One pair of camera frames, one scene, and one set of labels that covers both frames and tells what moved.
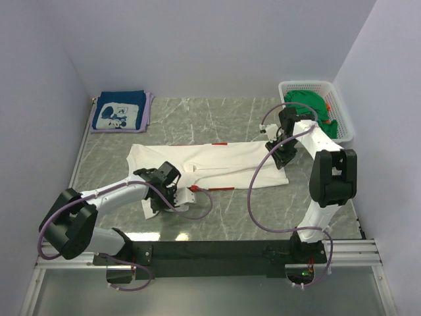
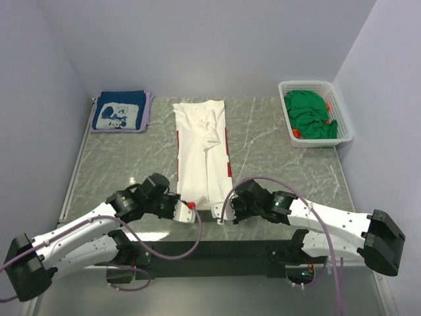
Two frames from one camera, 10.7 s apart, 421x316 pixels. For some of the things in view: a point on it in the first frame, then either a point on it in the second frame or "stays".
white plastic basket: (335, 106) stays
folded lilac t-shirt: (148, 106) stays
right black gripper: (283, 155) -> (239, 204)
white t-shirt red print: (211, 166) -> (203, 165)
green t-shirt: (298, 96) stays
